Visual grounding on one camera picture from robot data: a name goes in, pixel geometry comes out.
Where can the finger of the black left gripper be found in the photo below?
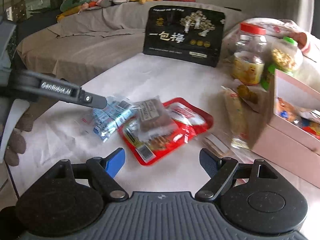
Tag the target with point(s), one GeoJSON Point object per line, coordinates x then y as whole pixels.
{"type": "Point", "coordinates": [29, 85]}

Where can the pink patterned blanket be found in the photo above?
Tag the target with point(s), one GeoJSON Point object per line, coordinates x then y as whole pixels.
{"type": "Point", "coordinates": [275, 29]}

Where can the red lid plastic jar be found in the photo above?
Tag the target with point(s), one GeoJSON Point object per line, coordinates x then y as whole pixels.
{"type": "Point", "coordinates": [248, 58]}

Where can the brown biscuit packet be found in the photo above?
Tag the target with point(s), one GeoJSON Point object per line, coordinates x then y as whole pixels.
{"type": "Point", "coordinates": [153, 120]}

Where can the pink cardboard box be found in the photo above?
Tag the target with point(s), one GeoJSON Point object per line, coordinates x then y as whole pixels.
{"type": "Point", "coordinates": [282, 142]}

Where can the green lid round jar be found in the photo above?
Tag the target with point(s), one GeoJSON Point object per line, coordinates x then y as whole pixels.
{"type": "Point", "coordinates": [285, 56]}

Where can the green plush toy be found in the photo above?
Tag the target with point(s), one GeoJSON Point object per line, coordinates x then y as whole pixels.
{"type": "Point", "coordinates": [69, 4]}

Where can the grey covered sofa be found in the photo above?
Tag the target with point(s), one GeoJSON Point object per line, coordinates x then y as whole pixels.
{"type": "Point", "coordinates": [82, 46]}

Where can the blue clear snack packet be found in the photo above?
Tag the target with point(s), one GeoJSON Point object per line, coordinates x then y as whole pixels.
{"type": "Point", "coordinates": [103, 123]}

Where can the yellow oat bar packet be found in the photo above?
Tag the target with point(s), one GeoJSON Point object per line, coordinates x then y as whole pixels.
{"type": "Point", "coordinates": [236, 117]}

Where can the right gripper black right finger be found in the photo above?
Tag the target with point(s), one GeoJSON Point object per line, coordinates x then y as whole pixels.
{"type": "Point", "coordinates": [209, 162]}

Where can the red snack pouch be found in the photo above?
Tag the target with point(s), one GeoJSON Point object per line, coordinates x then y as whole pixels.
{"type": "Point", "coordinates": [189, 120]}

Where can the brown gloved hand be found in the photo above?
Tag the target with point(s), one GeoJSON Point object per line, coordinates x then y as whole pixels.
{"type": "Point", "coordinates": [17, 144]}

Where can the black plum snack bag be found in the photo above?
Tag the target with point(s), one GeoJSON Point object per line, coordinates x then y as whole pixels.
{"type": "Point", "coordinates": [184, 33]}

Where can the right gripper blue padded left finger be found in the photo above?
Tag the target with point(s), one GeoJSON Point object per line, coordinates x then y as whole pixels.
{"type": "Point", "coordinates": [114, 162]}

